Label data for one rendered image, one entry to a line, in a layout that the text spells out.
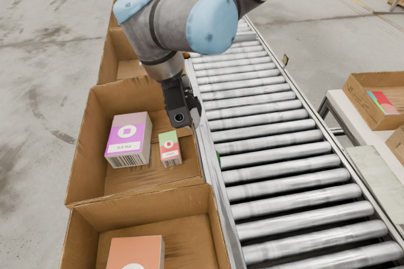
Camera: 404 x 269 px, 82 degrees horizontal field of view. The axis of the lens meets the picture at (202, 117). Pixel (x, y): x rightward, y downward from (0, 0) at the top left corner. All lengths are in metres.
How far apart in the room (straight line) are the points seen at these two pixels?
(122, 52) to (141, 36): 0.74
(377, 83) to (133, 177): 1.24
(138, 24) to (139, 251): 0.46
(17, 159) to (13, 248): 0.69
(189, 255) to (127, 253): 0.15
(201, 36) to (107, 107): 0.57
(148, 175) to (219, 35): 0.47
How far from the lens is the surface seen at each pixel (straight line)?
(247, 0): 0.48
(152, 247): 0.59
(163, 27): 0.41
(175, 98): 0.54
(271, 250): 0.82
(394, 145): 1.19
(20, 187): 2.12
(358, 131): 1.20
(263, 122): 1.09
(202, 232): 0.66
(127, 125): 0.77
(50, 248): 1.80
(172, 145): 0.71
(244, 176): 0.90
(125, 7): 0.45
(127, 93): 0.82
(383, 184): 1.08
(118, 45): 1.18
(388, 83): 1.52
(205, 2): 0.38
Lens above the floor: 1.52
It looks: 47 degrees down
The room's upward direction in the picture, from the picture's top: straight up
